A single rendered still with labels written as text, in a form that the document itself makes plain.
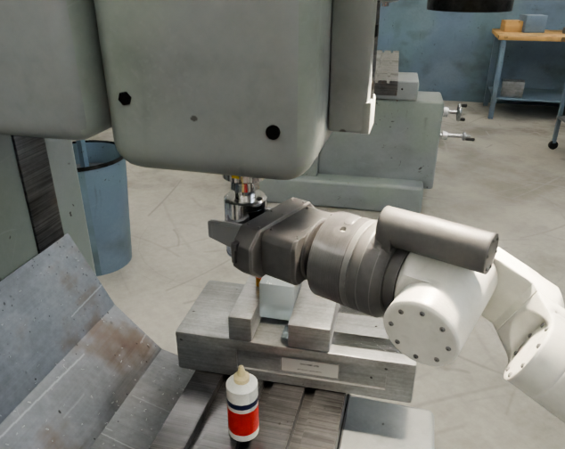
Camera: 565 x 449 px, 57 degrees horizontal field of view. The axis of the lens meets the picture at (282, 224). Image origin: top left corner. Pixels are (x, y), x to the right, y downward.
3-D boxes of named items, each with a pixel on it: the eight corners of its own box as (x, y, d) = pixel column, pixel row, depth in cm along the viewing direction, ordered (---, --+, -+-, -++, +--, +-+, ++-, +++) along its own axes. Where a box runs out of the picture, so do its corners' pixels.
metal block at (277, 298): (300, 298, 83) (301, 265, 80) (293, 321, 78) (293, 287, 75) (269, 295, 84) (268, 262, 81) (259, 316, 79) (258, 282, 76)
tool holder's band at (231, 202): (257, 215, 55) (257, 207, 54) (216, 208, 56) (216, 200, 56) (273, 199, 59) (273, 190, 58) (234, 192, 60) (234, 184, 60)
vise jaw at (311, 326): (341, 294, 86) (342, 273, 84) (329, 353, 73) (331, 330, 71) (306, 290, 87) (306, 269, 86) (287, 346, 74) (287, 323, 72)
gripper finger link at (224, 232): (211, 213, 58) (255, 227, 54) (213, 239, 59) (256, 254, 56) (200, 218, 57) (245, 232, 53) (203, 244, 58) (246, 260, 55)
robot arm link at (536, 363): (426, 258, 53) (547, 342, 49) (386, 311, 47) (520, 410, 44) (457, 215, 48) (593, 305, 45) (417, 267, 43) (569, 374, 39)
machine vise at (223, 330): (411, 338, 87) (419, 282, 82) (411, 404, 74) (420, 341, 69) (210, 312, 94) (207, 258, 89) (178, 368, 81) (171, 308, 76)
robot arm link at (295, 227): (301, 176, 59) (399, 200, 53) (300, 251, 64) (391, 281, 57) (227, 214, 50) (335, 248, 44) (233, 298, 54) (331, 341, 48)
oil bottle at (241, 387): (262, 421, 71) (261, 357, 66) (253, 445, 67) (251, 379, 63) (234, 416, 72) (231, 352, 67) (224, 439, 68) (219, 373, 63)
